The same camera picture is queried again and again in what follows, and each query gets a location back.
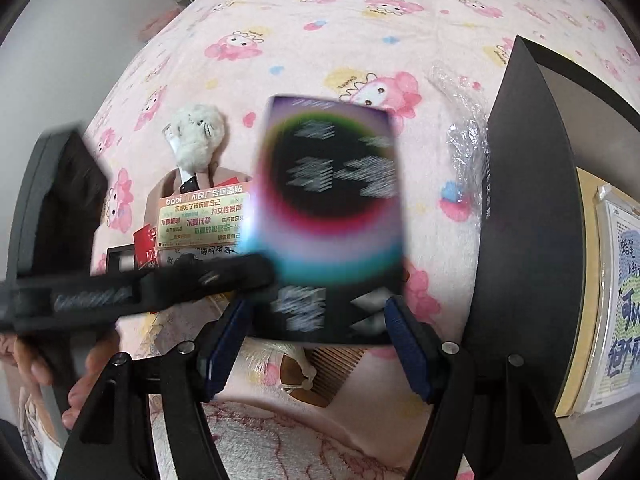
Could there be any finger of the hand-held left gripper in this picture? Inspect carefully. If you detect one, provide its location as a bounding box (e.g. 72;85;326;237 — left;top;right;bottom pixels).
140;252;277;312

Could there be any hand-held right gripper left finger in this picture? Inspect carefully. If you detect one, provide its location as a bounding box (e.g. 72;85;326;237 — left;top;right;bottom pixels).
55;297;256;480

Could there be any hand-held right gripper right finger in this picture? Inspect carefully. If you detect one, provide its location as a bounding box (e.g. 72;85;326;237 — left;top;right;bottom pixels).
385;295;588;480

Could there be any dark card with rainbow ring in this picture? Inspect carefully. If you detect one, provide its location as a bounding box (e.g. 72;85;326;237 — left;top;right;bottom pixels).
239;94;408;347

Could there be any person's left hand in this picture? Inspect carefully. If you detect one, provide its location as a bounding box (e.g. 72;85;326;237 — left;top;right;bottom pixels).
12;319;122;431

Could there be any orange and green sticker card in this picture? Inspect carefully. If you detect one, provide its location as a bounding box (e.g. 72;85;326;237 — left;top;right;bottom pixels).
155;184;257;253

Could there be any small red card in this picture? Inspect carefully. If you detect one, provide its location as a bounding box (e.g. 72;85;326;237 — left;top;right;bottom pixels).
132;226;162;271

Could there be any wooden comb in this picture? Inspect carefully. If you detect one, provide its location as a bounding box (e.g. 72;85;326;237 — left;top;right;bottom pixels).
279;346;373;408

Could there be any white patterned cloth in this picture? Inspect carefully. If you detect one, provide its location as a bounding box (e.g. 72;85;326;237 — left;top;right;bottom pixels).
20;399;451;480

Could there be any pink-brown cardboard box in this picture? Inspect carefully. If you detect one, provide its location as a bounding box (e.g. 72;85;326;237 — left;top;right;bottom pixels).
147;164;252;241

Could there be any white plush seal toy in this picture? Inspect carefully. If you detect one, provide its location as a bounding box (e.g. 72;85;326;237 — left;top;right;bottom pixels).
164;103;227;172

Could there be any printed sticker sheet in sleeve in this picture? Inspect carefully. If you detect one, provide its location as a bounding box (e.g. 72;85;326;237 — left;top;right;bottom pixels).
586;182;640;411

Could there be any clear plastic wrap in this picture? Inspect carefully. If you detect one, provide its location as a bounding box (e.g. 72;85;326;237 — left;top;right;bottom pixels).
430;60;495;197

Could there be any pink printed blanket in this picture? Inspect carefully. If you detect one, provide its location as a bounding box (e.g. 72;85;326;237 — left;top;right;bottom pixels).
20;0;640;480

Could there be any black square display frame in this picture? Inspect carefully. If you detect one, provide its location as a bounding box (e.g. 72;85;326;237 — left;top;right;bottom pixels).
106;245;139;274

